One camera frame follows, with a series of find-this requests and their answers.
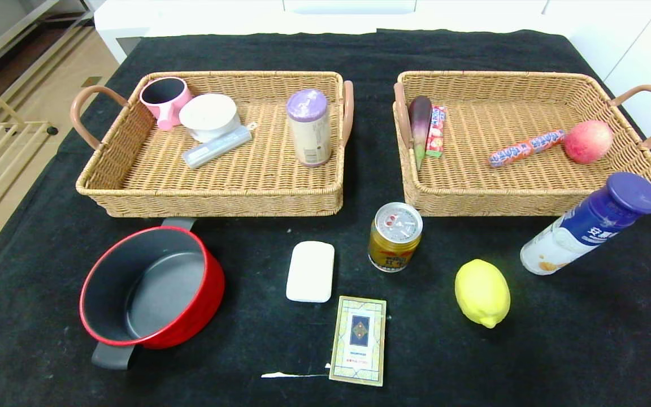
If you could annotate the gold drink can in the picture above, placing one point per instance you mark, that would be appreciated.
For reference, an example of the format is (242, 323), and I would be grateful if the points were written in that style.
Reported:
(396, 226)

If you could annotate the yellow lemon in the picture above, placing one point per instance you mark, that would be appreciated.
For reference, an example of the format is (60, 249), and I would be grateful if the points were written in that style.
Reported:
(481, 291)

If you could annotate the blue cap white bottle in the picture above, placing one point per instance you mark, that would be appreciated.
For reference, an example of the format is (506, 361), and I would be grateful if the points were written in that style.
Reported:
(585, 226)

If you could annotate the purple lid canister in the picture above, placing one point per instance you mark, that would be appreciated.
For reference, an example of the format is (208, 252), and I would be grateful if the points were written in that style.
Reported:
(309, 135)

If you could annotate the white soap bar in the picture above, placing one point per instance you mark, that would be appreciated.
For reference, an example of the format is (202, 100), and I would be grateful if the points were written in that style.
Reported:
(309, 271)

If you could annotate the purple eggplant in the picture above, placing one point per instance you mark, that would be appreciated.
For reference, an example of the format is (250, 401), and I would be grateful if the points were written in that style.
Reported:
(420, 121)

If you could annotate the grey toothbrush case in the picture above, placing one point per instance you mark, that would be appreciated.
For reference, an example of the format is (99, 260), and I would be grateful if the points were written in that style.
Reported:
(212, 150)

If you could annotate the red candy pack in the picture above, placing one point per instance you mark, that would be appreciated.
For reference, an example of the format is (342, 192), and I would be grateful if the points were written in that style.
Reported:
(435, 135)

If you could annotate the playing card box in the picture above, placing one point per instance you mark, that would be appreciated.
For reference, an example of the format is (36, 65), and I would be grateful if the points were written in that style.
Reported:
(359, 339)

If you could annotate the white round bowl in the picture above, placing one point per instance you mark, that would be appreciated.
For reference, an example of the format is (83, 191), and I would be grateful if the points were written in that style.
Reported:
(208, 116)

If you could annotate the white paper scrap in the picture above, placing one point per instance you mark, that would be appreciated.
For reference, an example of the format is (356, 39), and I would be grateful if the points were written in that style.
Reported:
(286, 374)

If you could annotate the pink mug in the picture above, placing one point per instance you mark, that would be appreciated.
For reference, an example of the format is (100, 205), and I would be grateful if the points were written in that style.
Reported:
(170, 116)

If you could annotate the black table cloth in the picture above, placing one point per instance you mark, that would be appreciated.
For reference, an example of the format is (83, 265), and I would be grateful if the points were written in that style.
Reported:
(444, 350)

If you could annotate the orange sausage stick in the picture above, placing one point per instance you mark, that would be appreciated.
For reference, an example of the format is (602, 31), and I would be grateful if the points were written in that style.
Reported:
(520, 150)

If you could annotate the white table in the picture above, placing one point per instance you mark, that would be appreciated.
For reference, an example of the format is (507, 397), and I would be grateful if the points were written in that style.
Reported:
(218, 17)

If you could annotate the red apple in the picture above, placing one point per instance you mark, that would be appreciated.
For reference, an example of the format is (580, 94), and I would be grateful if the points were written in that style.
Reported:
(588, 141)

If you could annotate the beige wooden rack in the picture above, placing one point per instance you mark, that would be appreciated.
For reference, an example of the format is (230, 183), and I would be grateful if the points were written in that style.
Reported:
(20, 123)

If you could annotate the grey metal shelf unit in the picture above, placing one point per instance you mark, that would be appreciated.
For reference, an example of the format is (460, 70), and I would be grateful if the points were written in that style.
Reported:
(31, 34)

